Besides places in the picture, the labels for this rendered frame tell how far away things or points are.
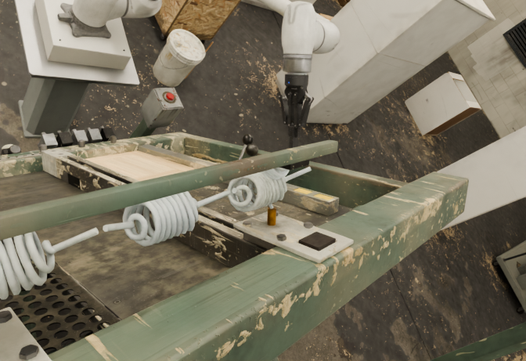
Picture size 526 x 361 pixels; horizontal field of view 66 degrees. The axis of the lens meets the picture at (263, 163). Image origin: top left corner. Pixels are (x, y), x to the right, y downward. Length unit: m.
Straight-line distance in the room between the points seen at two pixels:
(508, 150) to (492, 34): 5.15
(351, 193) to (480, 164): 3.41
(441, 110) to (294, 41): 4.94
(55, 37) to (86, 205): 1.64
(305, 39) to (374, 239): 0.70
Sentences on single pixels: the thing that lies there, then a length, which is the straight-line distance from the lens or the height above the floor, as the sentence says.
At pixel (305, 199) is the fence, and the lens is 1.12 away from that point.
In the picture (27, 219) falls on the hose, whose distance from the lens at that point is 0.41.
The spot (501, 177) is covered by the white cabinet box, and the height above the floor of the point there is 0.97.
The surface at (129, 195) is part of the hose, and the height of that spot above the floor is 1.91.
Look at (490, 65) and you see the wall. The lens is 9.37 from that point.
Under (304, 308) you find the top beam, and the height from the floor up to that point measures 1.85.
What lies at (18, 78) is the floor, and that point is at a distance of 2.95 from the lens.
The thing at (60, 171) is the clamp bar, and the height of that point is 1.03.
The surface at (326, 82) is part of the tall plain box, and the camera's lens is 3.76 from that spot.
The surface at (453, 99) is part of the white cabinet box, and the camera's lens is 6.04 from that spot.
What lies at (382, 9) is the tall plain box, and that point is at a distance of 3.56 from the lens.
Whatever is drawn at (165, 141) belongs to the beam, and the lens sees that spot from 1.83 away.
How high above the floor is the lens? 2.29
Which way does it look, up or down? 42 degrees down
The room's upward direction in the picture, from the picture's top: 52 degrees clockwise
